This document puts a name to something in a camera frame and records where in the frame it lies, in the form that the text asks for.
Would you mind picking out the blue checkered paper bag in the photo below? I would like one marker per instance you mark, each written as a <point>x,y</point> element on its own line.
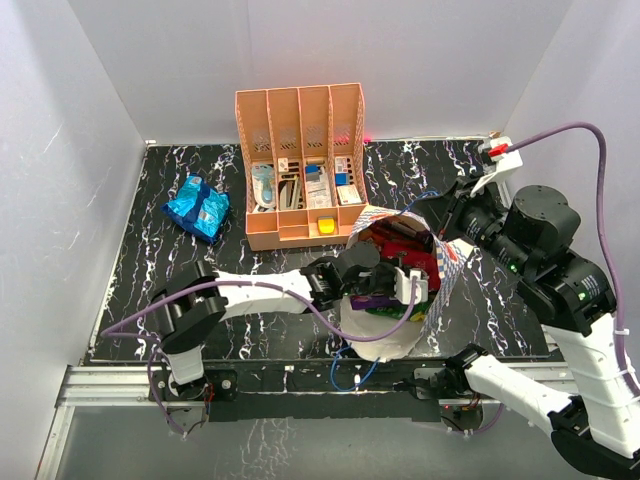
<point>378,339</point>

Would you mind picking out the white red small box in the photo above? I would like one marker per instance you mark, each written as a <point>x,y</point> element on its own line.
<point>348,195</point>

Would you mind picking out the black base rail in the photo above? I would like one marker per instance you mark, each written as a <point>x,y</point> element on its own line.
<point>344,389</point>

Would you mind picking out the light blue tape dispenser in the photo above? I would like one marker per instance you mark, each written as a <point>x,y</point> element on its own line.
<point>263,181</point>

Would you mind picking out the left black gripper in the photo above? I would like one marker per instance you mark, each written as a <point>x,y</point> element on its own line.
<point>389,290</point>

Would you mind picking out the purple Fox's candy bag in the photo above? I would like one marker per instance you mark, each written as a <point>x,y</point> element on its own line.
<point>361,302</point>

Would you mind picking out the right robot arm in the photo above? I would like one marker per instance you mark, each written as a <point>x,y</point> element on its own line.
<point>595,430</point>

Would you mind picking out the orange desk organizer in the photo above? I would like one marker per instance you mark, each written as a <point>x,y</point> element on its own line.
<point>291,128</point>

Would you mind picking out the blue eraser block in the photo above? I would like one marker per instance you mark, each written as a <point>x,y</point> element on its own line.
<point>312,173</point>

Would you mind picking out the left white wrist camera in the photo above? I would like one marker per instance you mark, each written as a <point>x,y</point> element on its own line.
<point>411,286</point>

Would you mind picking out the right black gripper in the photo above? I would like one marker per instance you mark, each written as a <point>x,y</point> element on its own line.
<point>447,210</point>

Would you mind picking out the pink red snack packet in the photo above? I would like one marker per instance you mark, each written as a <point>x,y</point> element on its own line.
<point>414,258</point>

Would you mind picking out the blue snack packet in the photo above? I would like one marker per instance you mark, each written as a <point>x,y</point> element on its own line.
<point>198,209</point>

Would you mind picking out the yellow orange sticky notes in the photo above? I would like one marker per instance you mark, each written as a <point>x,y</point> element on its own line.
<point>326,225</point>

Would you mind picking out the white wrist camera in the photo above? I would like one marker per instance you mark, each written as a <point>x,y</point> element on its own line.
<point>411,286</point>
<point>501,163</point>

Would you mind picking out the green snack packet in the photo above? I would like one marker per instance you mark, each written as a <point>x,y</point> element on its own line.
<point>418,312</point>

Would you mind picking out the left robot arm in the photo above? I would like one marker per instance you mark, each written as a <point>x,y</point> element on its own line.
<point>196,300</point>

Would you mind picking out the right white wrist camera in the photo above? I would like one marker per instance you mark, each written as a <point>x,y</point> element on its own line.
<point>501,163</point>

